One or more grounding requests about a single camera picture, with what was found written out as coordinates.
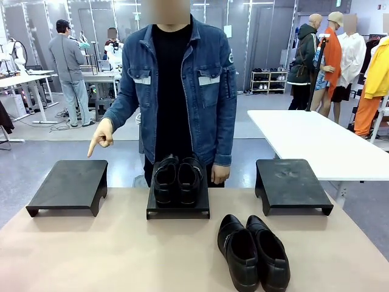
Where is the person's right hand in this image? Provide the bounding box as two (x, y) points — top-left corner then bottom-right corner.
(86, 117), (115, 159)

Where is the person's left hand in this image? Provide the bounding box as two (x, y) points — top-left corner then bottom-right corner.
(210, 164), (232, 186)

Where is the person's left forearm denim sleeve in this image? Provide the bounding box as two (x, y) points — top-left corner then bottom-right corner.
(212, 102), (238, 167)

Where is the person's right forearm denim sleeve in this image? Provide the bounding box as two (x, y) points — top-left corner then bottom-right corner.
(102, 86), (141, 130)

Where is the black shoe stand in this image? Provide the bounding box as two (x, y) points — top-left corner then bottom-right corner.
(145, 161), (211, 220)
(25, 159), (109, 218)
(254, 158), (334, 218)

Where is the person in denim jacket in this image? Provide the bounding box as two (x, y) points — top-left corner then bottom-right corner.
(102, 13), (238, 189)

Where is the seated person in background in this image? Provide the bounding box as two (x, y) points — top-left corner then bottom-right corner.
(103, 27), (125, 69)

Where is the grey plastic stool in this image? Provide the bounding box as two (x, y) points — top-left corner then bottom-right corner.
(94, 97), (114, 122)

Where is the white background workbench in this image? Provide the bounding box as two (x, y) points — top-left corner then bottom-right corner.
(81, 69), (123, 101)

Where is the man in grey jacket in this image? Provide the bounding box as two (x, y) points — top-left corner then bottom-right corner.
(48, 18), (97, 128)

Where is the large white table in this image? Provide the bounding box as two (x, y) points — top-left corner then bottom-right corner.
(246, 109), (389, 210)

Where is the white height-adjustable desk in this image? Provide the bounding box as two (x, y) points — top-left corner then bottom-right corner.
(0, 69), (60, 125)

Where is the dark hanging cloth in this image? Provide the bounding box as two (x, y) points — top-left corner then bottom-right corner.
(0, 99), (16, 135)

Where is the wooden shoe rack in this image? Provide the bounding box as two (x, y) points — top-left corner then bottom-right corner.
(250, 70), (289, 96)

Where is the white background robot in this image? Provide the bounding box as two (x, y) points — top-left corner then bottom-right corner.
(0, 37), (29, 74)

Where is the mannequin in dark green jacket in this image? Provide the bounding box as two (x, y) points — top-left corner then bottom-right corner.
(286, 13), (323, 111)

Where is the mannequin in orange cloth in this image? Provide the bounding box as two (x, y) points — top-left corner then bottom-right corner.
(309, 11), (345, 118)

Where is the mannequin in white shirt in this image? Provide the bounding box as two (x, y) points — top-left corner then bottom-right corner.
(331, 13), (368, 125)

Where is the mannequin in yellow and orange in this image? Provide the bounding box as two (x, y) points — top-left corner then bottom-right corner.
(353, 35), (389, 138)

